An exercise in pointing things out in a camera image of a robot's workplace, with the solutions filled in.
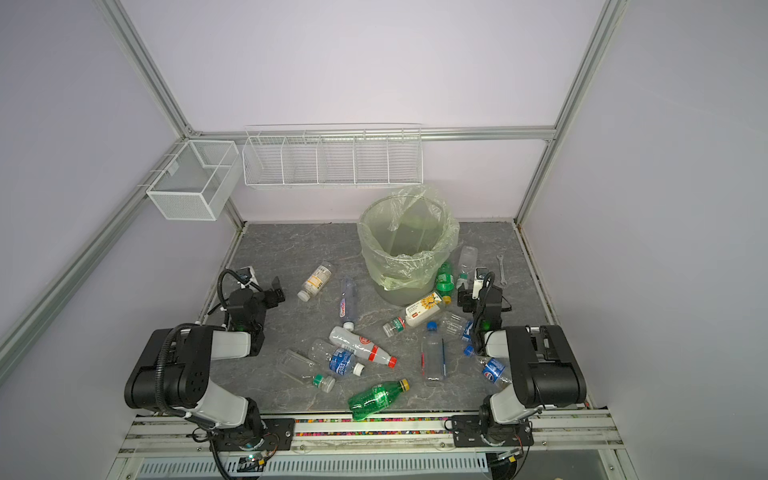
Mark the small green bottle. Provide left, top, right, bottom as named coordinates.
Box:
left=435, top=261, right=455, bottom=296

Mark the white cap orange label bottle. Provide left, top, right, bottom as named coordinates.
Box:
left=297, top=262, right=333, bottom=302

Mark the tall blue cap clear bottle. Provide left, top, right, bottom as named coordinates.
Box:
left=421, top=321, right=446, bottom=382

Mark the green cap clear bottle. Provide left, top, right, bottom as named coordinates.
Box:
left=276, top=350, right=336, bottom=393

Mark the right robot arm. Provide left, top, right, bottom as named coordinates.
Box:
left=452, top=285, right=587, bottom=447

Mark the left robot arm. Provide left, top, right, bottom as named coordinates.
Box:
left=124, top=269, right=285, bottom=451

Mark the bin with green bag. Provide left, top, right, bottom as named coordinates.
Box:
left=356, top=184, right=460, bottom=306

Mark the blue label water bottle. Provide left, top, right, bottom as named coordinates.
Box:
left=440, top=312, right=474, bottom=342

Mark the flower label tea bottle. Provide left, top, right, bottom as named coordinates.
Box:
left=383, top=291, right=452, bottom=337

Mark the silver wrench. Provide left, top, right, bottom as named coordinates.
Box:
left=496, top=254, right=508, bottom=286

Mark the blue cap pepsi bottle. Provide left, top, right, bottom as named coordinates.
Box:
left=463, top=345, right=512, bottom=388

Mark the purple label clear bottle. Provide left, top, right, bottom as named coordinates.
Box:
left=339, top=277, right=359, bottom=331

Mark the blue label white cap bottle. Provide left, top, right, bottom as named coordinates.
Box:
left=309, top=339, right=365, bottom=377

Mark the red cap white bottle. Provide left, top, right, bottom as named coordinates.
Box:
left=329, top=327, right=398, bottom=368

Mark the white mesh box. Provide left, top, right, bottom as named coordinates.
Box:
left=147, top=140, right=242, bottom=221

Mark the green bottle yellow cap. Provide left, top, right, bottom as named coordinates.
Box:
left=348, top=379, right=410, bottom=421

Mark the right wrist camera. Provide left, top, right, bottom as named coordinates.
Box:
left=472, top=267, right=490, bottom=299

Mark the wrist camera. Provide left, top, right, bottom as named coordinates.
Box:
left=235, top=266, right=259, bottom=288
left=472, top=267, right=490, bottom=299

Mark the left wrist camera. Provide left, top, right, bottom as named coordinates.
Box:
left=235, top=266, right=259, bottom=288

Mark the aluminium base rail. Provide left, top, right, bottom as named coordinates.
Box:
left=116, top=409, right=625, bottom=460

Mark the white wire rack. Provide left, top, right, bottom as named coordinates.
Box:
left=242, top=123, right=424, bottom=187

